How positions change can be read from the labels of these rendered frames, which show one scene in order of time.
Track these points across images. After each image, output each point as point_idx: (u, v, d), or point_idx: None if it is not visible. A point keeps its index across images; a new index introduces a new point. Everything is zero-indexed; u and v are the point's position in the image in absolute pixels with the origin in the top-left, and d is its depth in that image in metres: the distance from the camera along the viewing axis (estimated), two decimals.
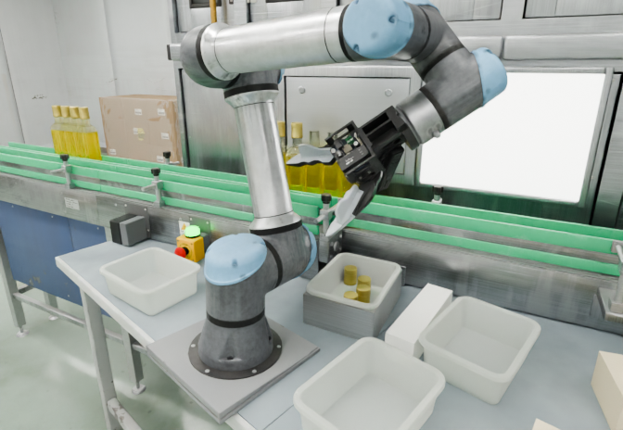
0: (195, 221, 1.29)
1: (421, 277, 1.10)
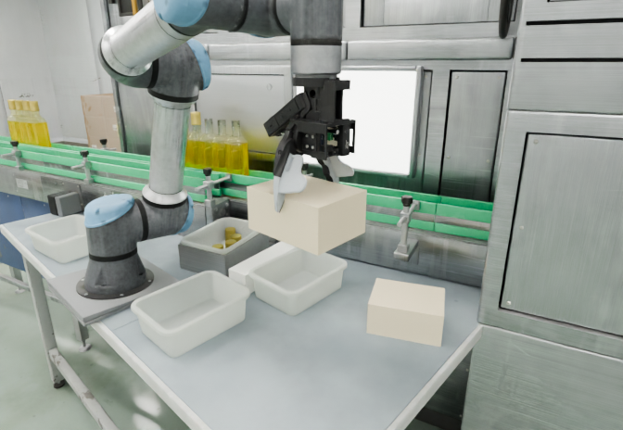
0: None
1: None
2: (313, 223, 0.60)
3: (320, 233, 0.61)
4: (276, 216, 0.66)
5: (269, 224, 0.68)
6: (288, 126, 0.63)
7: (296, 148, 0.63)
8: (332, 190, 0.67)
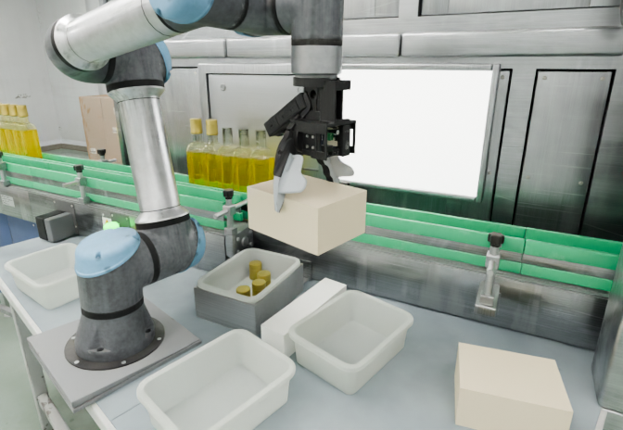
0: (116, 218, 1.30)
1: (325, 271, 1.11)
2: (313, 223, 0.60)
3: (320, 233, 0.61)
4: (276, 216, 0.66)
5: (269, 224, 0.68)
6: (288, 126, 0.63)
7: (296, 148, 0.63)
8: (332, 190, 0.67)
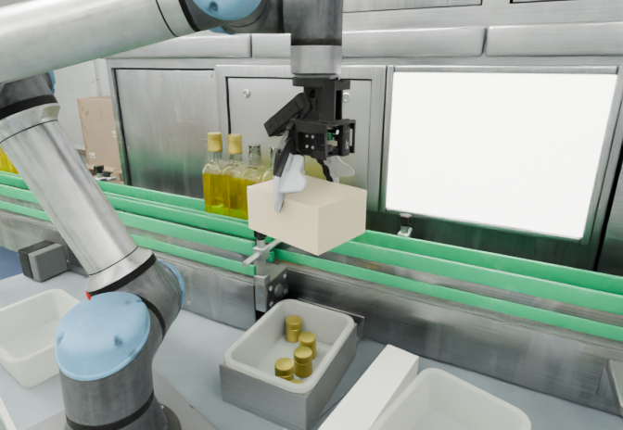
0: None
1: (383, 331, 0.87)
2: (313, 223, 0.60)
3: (320, 233, 0.61)
4: (276, 216, 0.66)
5: (269, 224, 0.68)
6: (288, 126, 0.63)
7: (296, 148, 0.63)
8: (332, 190, 0.67)
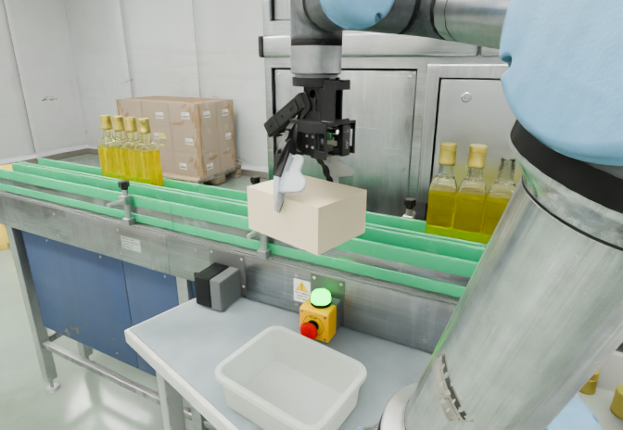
0: (320, 282, 0.93)
1: None
2: (313, 223, 0.60)
3: (320, 233, 0.61)
4: (276, 216, 0.66)
5: (269, 224, 0.68)
6: (288, 126, 0.63)
7: (296, 148, 0.63)
8: (332, 190, 0.67)
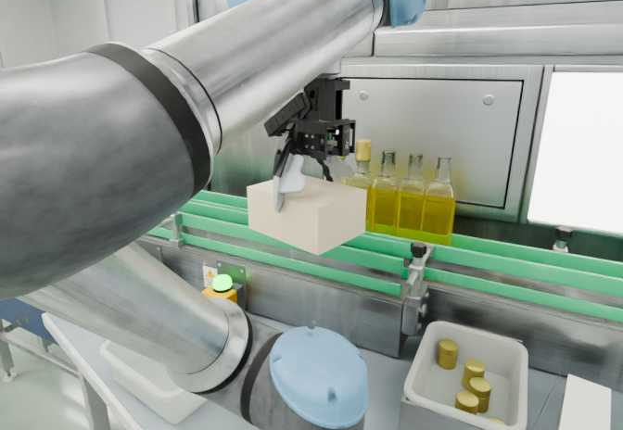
0: (224, 268, 0.99)
1: (545, 357, 0.79)
2: (313, 223, 0.60)
3: (320, 233, 0.61)
4: (276, 216, 0.66)
5: (269, 224, 0.68)
6: (288, 126, 0.63)
7: (296, 148, 0.63)
8: (332, 190, 0.67)
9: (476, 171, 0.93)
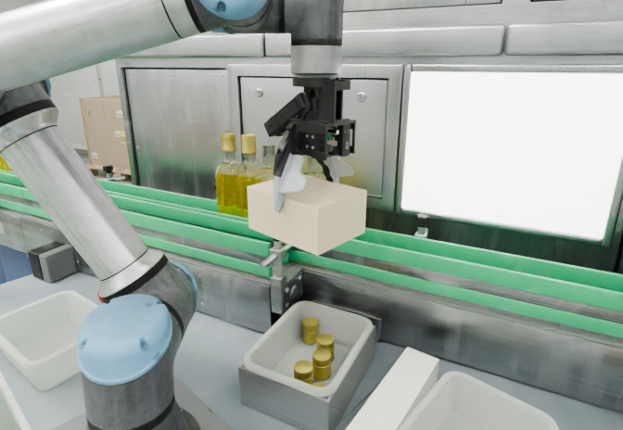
0: None
1: (400, 333, 0.86)
2: (313, 223, 0.60)
3: (320, 233, 0.61)
4: (276, 216, 0.66)
5: (269, 224, 0.68)
6: (288, 126, 0.63)
7: (296, 148, 0.63)
8: (332, 190, 0.67)
9: (357, 164, 1.00)
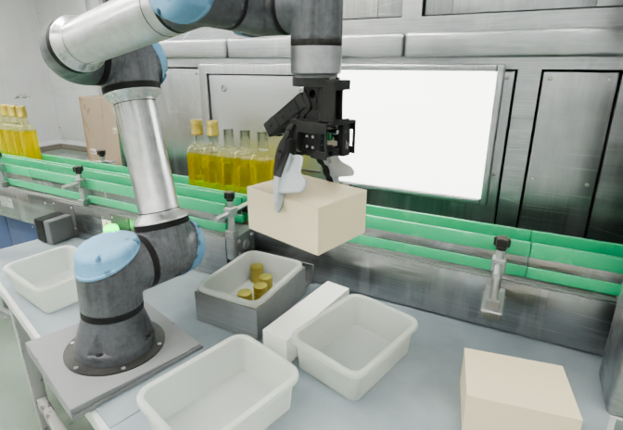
0: (115, 220, 1.29)
1: (327, 275, 1.10)
2: (313, 223, 0.60)
3: (320, 233, 0.61)
4: (276, 216, 0.66)
5: (269, 224, 0.68)
6: (288, 126, 0.63)
7: (296, 148, 0.63)
8: (332, 190, 0.67)
9: None
